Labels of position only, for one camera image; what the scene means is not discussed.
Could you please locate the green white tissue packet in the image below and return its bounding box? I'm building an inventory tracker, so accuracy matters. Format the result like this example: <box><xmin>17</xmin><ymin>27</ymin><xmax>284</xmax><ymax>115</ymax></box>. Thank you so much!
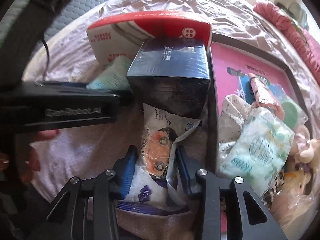
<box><xmin>86</xmin><ymin>56</ymin><xmax>132</xmax><ymax>90</ymax></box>

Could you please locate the leopard print scrunchie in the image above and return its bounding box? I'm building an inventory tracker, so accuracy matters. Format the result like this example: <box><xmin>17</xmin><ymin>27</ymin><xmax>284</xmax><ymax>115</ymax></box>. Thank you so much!
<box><xmin>262</xmin><ymin>168</ymin><xmax>285</xmax><ymax>211</ymax></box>

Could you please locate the peach item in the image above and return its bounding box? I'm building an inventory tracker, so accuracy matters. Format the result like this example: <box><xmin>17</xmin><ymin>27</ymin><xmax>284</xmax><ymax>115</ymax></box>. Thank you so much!
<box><xmin>270</xmin><ymin>186</ymin><xmax>316</xmax><ymax>229</ymax></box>

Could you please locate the green round sponge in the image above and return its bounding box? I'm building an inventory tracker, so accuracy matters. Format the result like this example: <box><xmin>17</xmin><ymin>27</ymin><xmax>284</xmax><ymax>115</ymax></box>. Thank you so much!
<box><xmin>281</xmin><ymin>96</ymin><xmax>309</xmax><ymax>130</ymax></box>

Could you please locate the cream plush bear toy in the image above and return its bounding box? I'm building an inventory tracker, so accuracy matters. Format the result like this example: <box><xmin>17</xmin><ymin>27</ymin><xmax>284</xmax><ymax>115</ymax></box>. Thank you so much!
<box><xmin>289</xmin><ymin>125</ymin><xmax>319</xmax><ymax>196</ymax></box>

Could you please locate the left hand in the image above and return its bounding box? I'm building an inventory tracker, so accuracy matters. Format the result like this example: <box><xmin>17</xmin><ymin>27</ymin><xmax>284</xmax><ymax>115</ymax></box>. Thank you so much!
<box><xmin>1</xmin><ymin>129</ymin><xmax>60</xmax><ymax>185</ymax></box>

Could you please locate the lilac dotted bed sheet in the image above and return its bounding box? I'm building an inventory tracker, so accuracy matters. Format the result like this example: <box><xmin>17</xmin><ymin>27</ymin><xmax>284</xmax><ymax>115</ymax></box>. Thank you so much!
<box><xmin>22</xmin><ymin>0</ymin><xmax>320</xmax><ymax>240</ymax></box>

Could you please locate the dark shallow tray box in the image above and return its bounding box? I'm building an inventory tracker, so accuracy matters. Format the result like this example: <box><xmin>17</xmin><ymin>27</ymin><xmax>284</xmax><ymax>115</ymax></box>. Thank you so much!
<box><xmin>207</xmin><ymin>33</ymin><xmax>318</xmax><ymax>176</ymax></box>

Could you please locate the dark navy box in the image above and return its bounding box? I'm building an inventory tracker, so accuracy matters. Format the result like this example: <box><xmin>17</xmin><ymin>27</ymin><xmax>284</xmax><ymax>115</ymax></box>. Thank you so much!
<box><xmin>127</xmin><ymin>38</ymin><xmax>210</xmax><ymax>119</ymax></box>

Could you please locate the red white tissue pack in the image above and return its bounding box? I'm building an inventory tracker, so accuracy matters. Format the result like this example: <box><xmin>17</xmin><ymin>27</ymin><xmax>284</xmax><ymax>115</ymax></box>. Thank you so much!
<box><xmin>87</xmin><ymin>10</ymin><xmax>212</xmax><ymax>66</ymax></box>

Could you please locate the grey quilted headboard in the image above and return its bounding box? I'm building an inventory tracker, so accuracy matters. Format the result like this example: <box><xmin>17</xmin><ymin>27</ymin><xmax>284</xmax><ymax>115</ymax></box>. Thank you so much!
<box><xmin>32</xmin><ymin>0</ymin><xmax>133</xmax><ymax>53</ymax></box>

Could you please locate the pink quilted blanket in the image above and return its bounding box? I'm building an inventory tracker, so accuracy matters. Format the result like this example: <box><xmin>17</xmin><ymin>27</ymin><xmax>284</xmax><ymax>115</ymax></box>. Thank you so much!
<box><xmin>253</xmin><ymin>0</ymin><xmax>320</xmax><ymax>82</ymax></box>

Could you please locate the black cable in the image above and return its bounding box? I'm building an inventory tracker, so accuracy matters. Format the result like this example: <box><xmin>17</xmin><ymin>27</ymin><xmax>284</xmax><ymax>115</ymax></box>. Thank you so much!
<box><xmin>41</xmin><ymin>37</ymin><xmax>51</xmax><ymax>81</ymax></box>

